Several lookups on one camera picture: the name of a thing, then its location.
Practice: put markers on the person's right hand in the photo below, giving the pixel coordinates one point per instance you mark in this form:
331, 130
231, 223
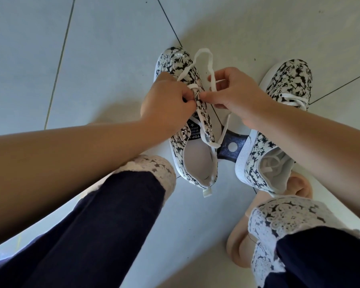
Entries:
240, 92

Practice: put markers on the person's left hand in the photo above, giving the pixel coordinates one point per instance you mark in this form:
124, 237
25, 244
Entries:
165, 107

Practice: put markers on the bright white shoelace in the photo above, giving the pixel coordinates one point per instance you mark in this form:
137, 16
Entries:
204, 52
294, 97

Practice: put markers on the person's right leg navy trousers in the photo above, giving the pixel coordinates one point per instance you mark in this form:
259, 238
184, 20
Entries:
318, 254

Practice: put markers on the person's leg navy trousers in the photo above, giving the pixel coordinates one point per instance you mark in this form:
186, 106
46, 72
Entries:
87, 239
318, 254

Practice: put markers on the person's left forearm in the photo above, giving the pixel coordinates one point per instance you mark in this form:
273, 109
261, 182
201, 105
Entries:
57, 176

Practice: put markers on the person's left leg navy trousers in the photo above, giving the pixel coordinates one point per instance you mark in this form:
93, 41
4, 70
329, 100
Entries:
87, 239

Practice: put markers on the person's right forearm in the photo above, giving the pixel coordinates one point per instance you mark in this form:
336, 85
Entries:
327, 158

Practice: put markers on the floral sneaker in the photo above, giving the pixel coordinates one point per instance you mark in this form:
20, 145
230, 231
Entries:
174, 62
294, 74

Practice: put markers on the pink slipper with green charm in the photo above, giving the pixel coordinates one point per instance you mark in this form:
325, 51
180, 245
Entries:
240, 242

